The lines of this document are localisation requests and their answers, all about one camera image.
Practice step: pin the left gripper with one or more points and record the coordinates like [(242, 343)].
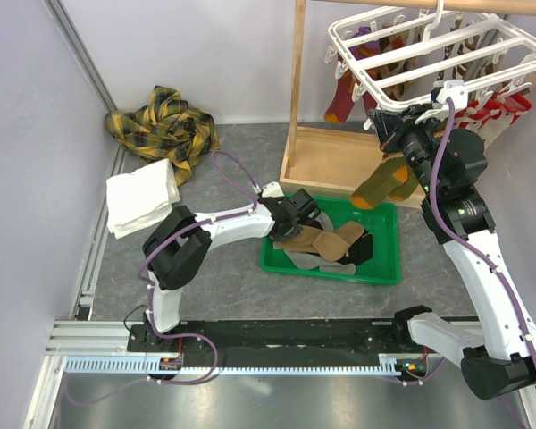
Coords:
[(289, 237)]

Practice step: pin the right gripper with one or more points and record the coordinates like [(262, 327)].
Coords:
[(388, 121)]

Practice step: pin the tan sock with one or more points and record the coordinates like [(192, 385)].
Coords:
[(328, 245), (350, 232)]

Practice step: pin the olive striped sock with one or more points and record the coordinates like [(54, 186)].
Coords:
[(389, 175), (405, 190)]

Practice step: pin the black sock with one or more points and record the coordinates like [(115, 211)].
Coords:
[(360, 251)]

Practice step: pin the white clip hanger rack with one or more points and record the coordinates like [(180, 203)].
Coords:
[(414, 61)]

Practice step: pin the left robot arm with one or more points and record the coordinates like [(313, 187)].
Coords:
[(178, 247)]

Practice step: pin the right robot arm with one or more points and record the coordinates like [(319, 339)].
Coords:
[(503, 358)]

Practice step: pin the grey sock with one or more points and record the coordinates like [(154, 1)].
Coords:
[(306, 262)]

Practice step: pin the green plastic tray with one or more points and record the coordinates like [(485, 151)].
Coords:
[(382, 222)]

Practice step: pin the red white sock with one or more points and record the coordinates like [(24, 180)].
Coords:
[(497, 115)]

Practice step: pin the yellow plaid cloth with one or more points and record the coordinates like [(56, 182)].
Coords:
[(167, 127)]

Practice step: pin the white folded towel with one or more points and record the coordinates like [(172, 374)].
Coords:
[(140, 199)]

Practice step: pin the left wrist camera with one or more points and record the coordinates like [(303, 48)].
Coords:
[(272, 190)]

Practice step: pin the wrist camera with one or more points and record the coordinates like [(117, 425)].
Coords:
[(272, 190), (454, 90)]

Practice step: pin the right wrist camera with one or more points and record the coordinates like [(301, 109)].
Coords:
[(454, 90)]

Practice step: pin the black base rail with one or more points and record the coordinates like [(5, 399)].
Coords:
[(280, 343)]

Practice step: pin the slotted cable duct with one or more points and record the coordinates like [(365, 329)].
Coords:
[(158, 365)]

